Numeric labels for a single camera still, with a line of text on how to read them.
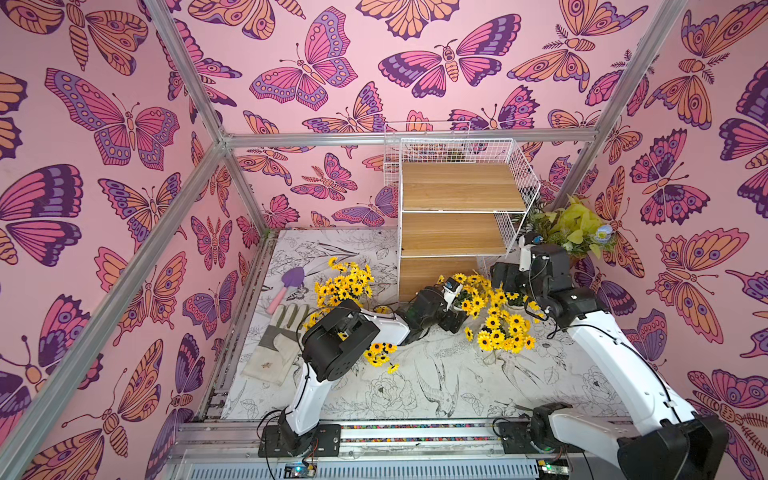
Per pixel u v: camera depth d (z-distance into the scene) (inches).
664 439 14.5
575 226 37.2
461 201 27.6
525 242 27.4
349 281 34.9
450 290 32.1
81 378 19.3
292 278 41.6
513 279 27.6
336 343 20.5
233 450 29.1
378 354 29.9
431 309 29.5
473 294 32.8
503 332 30.6
